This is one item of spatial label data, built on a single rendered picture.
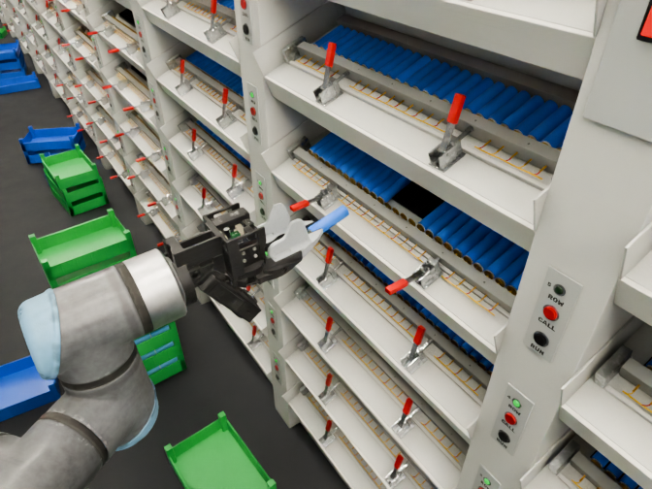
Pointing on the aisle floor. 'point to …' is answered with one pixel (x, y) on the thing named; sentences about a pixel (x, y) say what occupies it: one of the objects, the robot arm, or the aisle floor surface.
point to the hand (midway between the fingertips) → (309, 234)
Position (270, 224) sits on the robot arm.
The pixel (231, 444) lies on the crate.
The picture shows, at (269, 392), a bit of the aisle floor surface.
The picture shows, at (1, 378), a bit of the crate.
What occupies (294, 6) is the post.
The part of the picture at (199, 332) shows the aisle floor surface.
